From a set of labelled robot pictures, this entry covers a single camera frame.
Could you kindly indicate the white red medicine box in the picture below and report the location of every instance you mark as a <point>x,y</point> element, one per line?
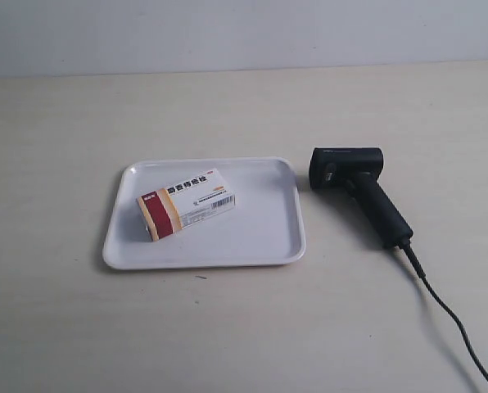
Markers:
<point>179,205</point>

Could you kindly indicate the black handheld barcode scanner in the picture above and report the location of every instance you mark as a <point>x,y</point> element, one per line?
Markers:
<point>357,170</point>

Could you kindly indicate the white plastic tray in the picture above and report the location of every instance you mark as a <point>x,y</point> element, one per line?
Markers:
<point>264,228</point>

